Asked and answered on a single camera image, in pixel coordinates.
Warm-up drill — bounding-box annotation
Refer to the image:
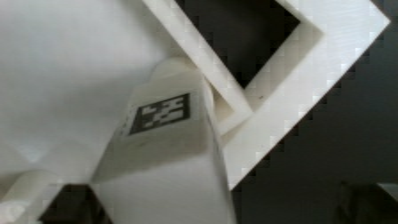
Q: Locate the white square tabletop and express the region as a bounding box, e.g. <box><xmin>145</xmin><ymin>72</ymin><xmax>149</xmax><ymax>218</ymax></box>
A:
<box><xmin>0</xmin><ymin>0</ymin><xmax>193</xmax><ymax>224</ymax></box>

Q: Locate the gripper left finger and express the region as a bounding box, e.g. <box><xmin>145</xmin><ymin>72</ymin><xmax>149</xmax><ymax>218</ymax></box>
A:
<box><xmin>37</xmin><ymin>184</ymin><xmax>113</xmax><ymax>224</ymax></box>

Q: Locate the white table leg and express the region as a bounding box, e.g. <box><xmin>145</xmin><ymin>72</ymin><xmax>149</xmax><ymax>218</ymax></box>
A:
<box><xmin>92</xmin><ymin>57</ymin><xmax>236</xmax><ymax>224</ymax></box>

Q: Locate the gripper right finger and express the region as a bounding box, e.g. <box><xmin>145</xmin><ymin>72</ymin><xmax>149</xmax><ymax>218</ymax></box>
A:
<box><xmin>335</xmin><ymin>182</ymin><xmax>398</xmax><ymax>224</ymax></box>

